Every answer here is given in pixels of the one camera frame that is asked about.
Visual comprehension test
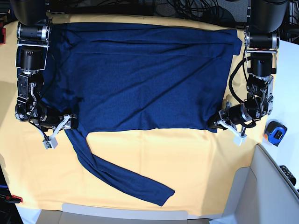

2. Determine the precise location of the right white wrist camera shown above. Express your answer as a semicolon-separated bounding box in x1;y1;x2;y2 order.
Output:
43;137;58;149

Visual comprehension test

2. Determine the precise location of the white cardboard box bottom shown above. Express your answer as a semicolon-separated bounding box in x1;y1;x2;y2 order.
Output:
37;203;212;224

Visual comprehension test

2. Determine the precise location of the red clamp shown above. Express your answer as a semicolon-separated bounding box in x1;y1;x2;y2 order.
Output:
5;195;23;203
0;21;6;45

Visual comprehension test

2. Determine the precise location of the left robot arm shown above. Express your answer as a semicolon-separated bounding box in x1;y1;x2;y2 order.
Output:
208;0;289;138

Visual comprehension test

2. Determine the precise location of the red clamp bottom left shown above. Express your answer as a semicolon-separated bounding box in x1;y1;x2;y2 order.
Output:
5;195;23;203

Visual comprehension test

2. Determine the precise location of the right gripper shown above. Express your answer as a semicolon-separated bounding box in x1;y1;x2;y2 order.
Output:
50;114;78;138

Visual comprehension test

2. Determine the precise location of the white cardboard box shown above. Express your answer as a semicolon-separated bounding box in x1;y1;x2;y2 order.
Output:
211;144;299;224
37;203;212;224

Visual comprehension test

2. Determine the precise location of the white cardboard box right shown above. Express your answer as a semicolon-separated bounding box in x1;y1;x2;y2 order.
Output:
211;144;299;224

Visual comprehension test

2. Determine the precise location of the red clamp top left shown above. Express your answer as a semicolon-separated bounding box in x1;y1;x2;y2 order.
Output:
0;21;6;45

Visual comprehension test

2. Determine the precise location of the blue tape measure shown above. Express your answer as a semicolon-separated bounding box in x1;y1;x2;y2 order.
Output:
264;121;287;146

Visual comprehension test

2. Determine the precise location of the blue long-sleeve shirt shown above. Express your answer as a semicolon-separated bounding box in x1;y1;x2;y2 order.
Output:
43;22;242;206

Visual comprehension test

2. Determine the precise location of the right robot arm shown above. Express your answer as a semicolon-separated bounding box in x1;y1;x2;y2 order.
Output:
10;0;78;135

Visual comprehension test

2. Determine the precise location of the black perforated strap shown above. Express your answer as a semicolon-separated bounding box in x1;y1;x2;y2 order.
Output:
279;165;297;187

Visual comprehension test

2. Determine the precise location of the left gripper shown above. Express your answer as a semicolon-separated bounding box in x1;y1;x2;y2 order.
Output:
207;102;247;137

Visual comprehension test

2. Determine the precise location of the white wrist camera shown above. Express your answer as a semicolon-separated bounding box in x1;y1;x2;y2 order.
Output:
233;135;247;146
43;137;58;149

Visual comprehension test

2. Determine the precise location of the yellow table cloth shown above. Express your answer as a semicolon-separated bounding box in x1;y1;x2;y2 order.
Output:
0;22;266;216

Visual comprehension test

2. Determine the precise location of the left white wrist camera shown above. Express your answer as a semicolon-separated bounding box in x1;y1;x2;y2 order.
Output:
233;135;247;146

